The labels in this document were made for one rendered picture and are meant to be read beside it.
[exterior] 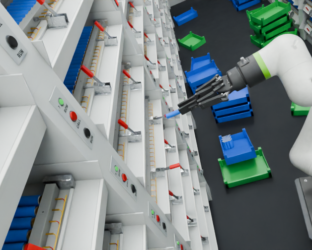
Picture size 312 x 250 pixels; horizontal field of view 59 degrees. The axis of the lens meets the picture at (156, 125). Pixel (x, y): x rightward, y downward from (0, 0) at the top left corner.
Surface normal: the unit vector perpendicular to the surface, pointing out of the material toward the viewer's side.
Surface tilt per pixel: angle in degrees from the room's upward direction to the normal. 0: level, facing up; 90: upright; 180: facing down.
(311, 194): 5
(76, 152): 90
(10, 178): 109
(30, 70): 90
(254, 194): 0
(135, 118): 19
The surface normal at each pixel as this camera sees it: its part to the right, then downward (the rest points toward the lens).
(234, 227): -0.38, -0.67
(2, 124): -0.07, -0.74
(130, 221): 0.04, 0.67
